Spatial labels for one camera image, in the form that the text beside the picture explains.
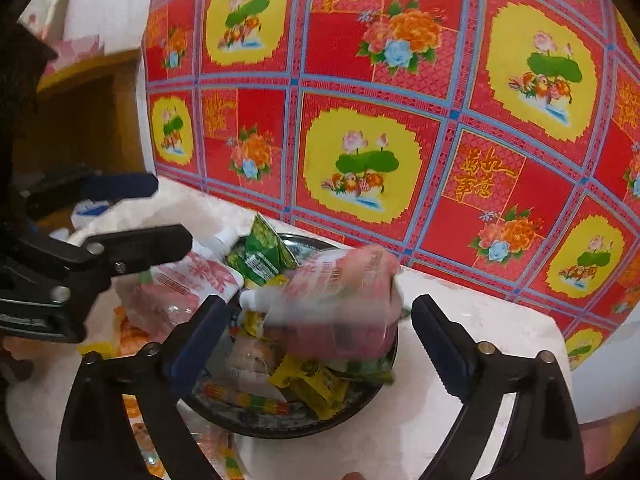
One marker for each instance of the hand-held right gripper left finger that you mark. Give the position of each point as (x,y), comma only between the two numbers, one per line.
(200,335)

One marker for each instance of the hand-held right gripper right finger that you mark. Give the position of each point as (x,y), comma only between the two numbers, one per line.
(440,350)

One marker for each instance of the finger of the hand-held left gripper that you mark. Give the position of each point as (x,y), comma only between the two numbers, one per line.
(125,186)
(145,242)

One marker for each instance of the pink peach jelly pouch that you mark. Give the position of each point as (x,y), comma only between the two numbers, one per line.
(190,280)

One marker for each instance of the rainbow candy strip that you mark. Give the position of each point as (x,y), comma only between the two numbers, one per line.
(250,401)

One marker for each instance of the small yellow snack packet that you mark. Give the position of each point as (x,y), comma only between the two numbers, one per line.
(300,369)

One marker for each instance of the pink pouch with white cap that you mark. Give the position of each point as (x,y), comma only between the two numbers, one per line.
(340,310)

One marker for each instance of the dark patterned plate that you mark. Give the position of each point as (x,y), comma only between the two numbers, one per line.
(280,424)

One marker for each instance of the yellow green snack packet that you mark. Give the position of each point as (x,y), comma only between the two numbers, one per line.
(325,395)

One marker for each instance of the wooden cabinet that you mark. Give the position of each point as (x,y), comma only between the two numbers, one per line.
(90,110)

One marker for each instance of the orange sauce pouch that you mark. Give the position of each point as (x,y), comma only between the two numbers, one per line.
(127,332)

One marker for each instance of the pink floral cloth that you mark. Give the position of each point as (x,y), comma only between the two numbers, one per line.
(75,52)

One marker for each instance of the yellow orange snack packet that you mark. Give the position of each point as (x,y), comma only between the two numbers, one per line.
(145,440)

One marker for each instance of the red floral printed cloth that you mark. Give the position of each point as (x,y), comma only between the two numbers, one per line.
(350,60)

